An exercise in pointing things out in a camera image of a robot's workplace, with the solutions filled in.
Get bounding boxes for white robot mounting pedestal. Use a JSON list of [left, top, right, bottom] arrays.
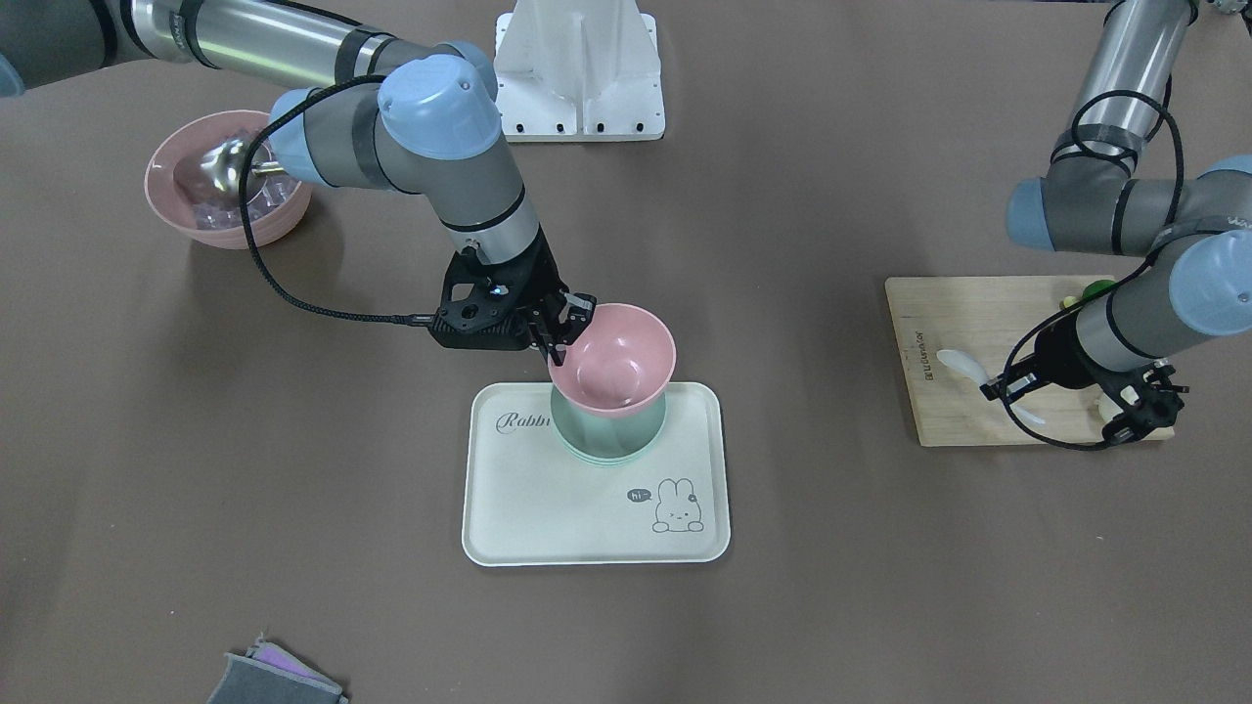
[[495, 1, 666, 144]]

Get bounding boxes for cream rabbit tray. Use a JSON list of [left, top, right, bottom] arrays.
[[462, 382, 732, 567]]

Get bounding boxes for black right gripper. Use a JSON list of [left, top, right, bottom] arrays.
[[429, 236, 598, 367]]

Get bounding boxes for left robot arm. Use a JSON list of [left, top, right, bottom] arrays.
[[982, 1, 1251, 452]]

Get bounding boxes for green lime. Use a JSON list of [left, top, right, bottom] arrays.
[[1080, 278, 1117, 299]]

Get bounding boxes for stacked green bowls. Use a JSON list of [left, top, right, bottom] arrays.
[[550, 390, 669, 466]]

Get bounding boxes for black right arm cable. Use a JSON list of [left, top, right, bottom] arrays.
[[238, 74, 436, 326]]

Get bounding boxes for white ceramic spoon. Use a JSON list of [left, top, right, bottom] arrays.
[[936, 349, 1047, 426]]

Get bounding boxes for grey folded cloth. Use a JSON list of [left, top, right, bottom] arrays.
[[207, 638, 349, 703]]

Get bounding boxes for small pink bowl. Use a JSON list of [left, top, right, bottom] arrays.
[[547, 303, 677, 418]]

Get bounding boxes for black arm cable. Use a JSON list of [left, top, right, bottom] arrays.
[[238, 74, 436, 326], [998, 90, 1186, 453]]

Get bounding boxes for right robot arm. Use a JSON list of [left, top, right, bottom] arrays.
[[1, 1, 598, 366]]

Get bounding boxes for large pink ice bowl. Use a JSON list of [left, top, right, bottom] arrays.
[[144, 109, 312, 249]]

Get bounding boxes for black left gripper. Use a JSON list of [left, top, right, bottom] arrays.
[[980, 360, 1189, 447]]

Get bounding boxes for metal ice scoop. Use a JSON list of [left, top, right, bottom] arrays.
[[173, 137, 287, 205]]

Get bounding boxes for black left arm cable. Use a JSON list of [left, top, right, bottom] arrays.
[[998, 90, 1186, 453]]

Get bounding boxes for bamboo cutting board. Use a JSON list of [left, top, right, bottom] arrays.
[[884, 276, 1176, 448]]

